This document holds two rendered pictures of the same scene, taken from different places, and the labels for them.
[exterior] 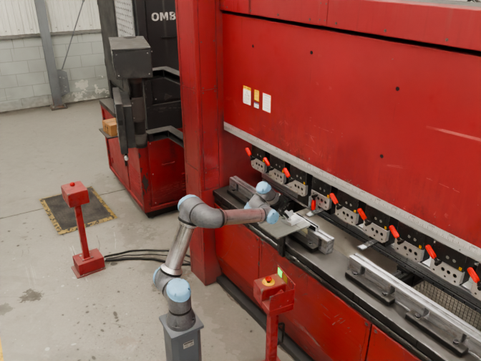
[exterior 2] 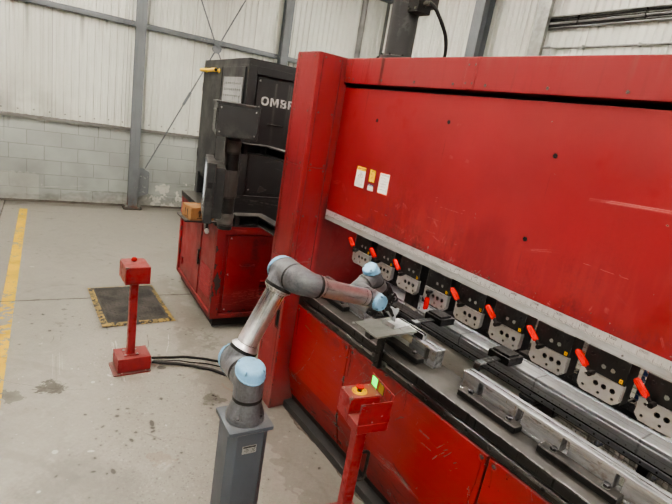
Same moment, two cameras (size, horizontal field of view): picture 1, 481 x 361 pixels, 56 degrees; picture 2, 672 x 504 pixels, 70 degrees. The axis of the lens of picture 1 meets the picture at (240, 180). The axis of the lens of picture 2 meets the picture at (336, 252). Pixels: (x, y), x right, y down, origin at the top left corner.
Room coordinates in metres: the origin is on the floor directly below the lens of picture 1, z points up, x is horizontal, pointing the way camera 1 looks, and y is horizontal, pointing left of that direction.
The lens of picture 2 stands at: (0.14, 0.12, 1.94)
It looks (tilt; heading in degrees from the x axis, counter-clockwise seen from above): 15 degrees down; 358
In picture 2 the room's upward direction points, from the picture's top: 10 degrees clockwise
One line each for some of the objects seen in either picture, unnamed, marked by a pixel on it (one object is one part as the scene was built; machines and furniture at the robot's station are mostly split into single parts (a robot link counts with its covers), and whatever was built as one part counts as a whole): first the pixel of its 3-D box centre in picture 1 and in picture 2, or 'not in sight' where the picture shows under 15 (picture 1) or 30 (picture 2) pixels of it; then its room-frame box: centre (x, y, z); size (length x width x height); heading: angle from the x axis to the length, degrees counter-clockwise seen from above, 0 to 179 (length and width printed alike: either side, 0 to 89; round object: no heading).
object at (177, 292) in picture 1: (178, 294); (248, 378); (1.80, 0.31, 0.94); 0.13 x 0.12 x 0.14; 34
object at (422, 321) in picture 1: (435, 331); (577, 471); (1.60, -0.91, 0.89); 0.30 x 0.05 x 0.03; 34
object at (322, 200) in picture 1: (325, 191); (442, 289); (2.32, -0.49, 1.26); 0.15 x 0.09 x 0.17; 34
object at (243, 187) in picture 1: (251, 194); (345, 297); (2.92, -0.08, 0.92); 0.50 x 0.06 x 0.10; 34
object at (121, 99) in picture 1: (124, 119); (213, 187); (3.14, 0.83, 1.42); 0.45 x 0.12 x 0.36; 17
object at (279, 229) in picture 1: (284, 225); (385, 327); (2.38, -0.27, 1.00); 0.26 x 0.18 x 0.01; 124
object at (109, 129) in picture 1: (115, 125); (197, 210); (4.08, 1.17, 1.04); 0.30 x 0.26 x 0.12; 30
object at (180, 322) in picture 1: (180, 313); (246, 405); (1.80, 0.31, 0.82); 0.15 x 0.15 x 0.10
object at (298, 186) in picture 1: (302, 179); (414, 275); (2.48, -0.38, 1.26); 0.15 x 0.09 x 0.17; 34
